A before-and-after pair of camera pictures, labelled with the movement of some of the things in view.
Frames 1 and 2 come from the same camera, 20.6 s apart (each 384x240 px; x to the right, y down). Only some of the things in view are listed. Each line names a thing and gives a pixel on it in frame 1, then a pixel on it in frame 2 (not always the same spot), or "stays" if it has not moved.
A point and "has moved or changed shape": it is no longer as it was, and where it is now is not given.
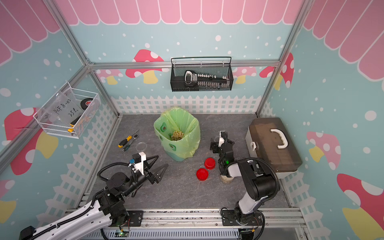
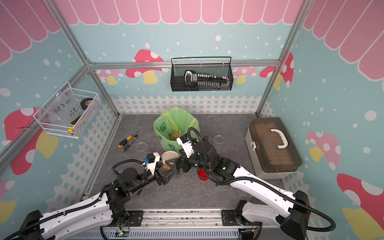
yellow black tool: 72,124 stays
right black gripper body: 217,149 -> 193,162
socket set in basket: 206,80 stays
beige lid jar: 226,180 has moved or changed shape
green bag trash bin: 174,119 stays
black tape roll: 85,103 stays
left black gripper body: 148,176 -> 160,179
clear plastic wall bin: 68,112 stays
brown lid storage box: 267,139 stays
